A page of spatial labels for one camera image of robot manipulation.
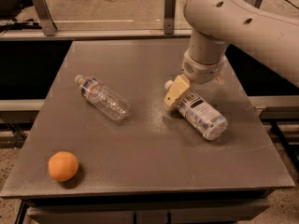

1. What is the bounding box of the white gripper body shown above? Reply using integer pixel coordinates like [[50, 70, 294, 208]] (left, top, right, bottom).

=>
[[181, 51, 226, 84]]

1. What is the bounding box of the blue label plastic bottle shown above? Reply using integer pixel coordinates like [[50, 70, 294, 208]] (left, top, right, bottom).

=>
[[169, 88, 228, 141]]

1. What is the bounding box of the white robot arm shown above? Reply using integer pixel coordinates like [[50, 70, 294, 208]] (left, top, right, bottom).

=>
[[164, 0, 299, 109]]

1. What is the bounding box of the clear crushed plastic bottle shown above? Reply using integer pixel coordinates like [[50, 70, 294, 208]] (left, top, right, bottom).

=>
[[75, 75, 130, 121]]

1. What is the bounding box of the table base cabinet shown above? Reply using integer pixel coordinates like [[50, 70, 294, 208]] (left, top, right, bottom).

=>
[[14, 190, 270, 224]]

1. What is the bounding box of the orange fruit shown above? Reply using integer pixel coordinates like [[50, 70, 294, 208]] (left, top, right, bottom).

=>
[[48, 151, 78, 182]]

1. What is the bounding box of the middle metal bracket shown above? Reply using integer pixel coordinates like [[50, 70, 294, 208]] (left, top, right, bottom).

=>
[[164, 0, 177, 35]]

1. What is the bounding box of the metal rail beam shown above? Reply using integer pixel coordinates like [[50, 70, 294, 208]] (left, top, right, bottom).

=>
[[0, 29, 192, 41]]

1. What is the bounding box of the left metal bracket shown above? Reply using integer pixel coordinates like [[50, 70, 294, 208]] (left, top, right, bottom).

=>
[[32, 0, 57, 36]]

